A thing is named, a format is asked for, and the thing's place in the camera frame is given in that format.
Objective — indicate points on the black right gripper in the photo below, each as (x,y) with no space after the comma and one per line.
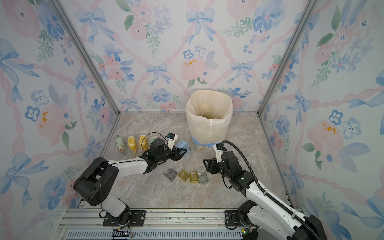
(212,163)

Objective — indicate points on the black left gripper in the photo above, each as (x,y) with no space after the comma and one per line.
(176,154)

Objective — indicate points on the blue pencil sharpener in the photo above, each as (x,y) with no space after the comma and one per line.
(183,145)

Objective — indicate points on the clear green-tinted tray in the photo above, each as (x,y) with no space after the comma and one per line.
(203,178)

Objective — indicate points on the clear shavings tray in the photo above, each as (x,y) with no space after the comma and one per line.
(171,174)

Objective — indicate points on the yellow tinted tray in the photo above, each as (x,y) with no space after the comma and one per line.
(184,175)
(194,179)

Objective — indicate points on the yellow pencil sharpener back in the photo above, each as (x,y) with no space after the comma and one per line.
(144,142)

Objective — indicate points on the yellow pencil sharpener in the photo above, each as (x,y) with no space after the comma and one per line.
(144,142)
(132,144)

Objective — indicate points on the yellow pencil sharpener front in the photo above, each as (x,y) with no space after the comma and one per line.
(132,144)

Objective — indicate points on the pale green pencil sharpener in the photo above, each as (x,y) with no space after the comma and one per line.
(120,145)

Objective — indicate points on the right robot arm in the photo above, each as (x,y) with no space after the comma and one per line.
(263,208)

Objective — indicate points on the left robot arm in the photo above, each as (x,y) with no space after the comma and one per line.
(95,183)

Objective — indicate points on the cream waste bin with liner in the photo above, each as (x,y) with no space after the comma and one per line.
(209,114)

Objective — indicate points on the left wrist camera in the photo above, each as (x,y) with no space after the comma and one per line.
(171,138)

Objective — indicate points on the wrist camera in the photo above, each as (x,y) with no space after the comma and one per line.
(219,150)
(171,138)

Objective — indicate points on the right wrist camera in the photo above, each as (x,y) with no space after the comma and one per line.
(219,150)

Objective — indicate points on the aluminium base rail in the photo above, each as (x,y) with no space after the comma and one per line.
(175,224)

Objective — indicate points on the aluminium corner post left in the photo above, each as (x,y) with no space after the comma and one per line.
(82,51)

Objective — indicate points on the aluminium corner post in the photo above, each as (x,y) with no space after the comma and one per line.
(291,47)
(82,51)

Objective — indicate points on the aluminium corner post right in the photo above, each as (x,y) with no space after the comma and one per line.
(291,47)

